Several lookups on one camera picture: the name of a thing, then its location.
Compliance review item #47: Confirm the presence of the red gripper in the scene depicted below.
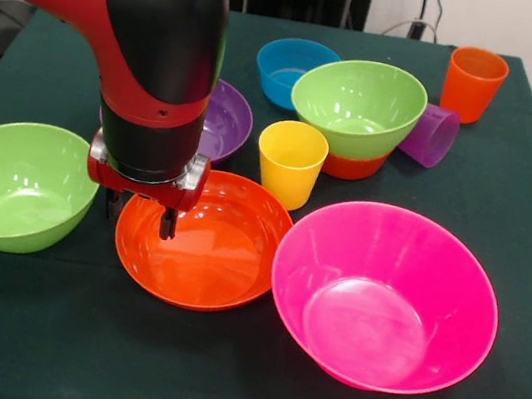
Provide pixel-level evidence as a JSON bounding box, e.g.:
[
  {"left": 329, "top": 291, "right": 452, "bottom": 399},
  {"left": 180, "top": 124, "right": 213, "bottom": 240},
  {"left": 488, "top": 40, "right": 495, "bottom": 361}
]
[{"left": 76, "top": 126, "right": 216, "bottom": 247}]

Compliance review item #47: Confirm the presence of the large orange plastic bowl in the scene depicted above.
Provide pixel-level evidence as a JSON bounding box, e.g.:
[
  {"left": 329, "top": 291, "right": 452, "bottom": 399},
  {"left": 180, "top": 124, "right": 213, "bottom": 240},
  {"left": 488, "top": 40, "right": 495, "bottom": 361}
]
[{"left": 104, "top": 155, "right": 302, "bottom": 324}]

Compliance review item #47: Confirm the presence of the green plastic bowl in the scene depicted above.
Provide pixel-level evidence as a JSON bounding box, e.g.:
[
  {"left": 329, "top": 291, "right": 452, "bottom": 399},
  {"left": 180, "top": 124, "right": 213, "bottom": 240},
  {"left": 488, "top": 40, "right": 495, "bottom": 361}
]
[
  {"left": 0, "top": 116, "right": 108, "bottom": 266},
  {"left": 282, "top": 50, "right": 433, "bottom": 170}
]

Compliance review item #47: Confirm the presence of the yellow plastic cup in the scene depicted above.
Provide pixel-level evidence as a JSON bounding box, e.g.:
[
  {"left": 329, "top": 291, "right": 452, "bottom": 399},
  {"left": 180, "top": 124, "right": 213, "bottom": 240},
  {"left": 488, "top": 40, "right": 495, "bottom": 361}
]
[{"left": 248, "top": 115, "right": 333, "bottom": 216}]

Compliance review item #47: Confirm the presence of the pink plastic bowl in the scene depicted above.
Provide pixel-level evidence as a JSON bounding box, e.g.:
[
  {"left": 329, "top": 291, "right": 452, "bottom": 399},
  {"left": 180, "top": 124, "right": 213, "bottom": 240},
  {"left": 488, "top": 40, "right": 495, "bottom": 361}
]
[{"left": 255, "top": 187, "right": 515, "bottom": 399}]

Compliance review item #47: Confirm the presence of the purple plastic cup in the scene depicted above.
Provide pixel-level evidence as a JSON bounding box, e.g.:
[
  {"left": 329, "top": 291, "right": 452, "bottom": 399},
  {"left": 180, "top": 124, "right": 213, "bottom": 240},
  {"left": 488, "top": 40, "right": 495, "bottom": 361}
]
[{"left": 395, "top": 99, "right": 464, "bottom": 173}]

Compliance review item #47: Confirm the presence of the purple plastic bowl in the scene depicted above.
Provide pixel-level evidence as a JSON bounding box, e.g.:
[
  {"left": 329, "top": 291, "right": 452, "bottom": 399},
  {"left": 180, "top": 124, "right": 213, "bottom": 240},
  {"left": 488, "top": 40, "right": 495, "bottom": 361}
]
[{"left": 93, "top": 61, "right": 261, "bottom": 170}]

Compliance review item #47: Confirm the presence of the dark green tablecloth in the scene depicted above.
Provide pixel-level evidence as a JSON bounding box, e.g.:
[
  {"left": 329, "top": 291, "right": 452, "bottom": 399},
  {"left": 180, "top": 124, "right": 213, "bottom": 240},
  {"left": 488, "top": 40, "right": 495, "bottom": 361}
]
[{"left": 0, "top": 0, "right": 532, "bottom": 399}]

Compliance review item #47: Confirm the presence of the blue plastic bowl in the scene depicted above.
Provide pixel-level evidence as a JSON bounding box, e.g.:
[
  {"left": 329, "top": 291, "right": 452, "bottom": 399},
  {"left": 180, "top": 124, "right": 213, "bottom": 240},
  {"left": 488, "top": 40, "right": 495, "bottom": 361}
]
[{"left": 249, "top": 32, "right": 345, "bottom": 118}]

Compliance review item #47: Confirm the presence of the small orange plastic bowl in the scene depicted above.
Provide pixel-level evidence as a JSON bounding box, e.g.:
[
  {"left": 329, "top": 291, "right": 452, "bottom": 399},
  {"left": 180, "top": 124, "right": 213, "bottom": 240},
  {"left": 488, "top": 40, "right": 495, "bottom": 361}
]
[{"left": 320, "top": 140, "right": 390, "bottom": 187}]

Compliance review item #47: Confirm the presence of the black power plug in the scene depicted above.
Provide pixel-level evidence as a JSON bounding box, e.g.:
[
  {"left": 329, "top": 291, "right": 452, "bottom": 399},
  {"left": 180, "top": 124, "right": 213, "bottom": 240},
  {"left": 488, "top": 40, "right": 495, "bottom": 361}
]
[{"left": 406, "top": 19, "right": 428, "bottom": 41}]

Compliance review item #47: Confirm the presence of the orange plastic cup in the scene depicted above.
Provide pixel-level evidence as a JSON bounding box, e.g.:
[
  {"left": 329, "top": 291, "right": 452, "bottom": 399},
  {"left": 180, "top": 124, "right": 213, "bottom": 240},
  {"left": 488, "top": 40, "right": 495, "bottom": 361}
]
[{"left": 436, "top": 42, "right": 513, "bottom": 130}]

